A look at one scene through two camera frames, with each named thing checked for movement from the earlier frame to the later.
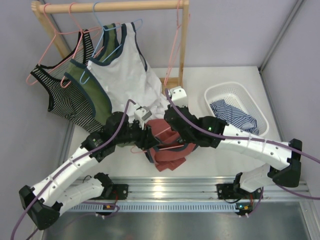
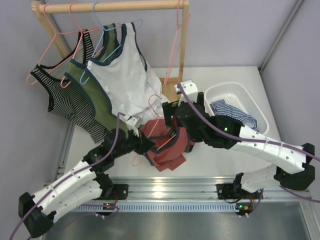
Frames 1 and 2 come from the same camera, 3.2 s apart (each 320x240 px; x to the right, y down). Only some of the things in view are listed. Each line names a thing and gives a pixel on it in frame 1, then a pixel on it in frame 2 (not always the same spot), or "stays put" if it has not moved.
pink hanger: x=159 y=149 → x=155 y=125
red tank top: x=171 y=151 stays put
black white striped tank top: x=64 y=100 stays put
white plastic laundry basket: x=232 y=103 stays put
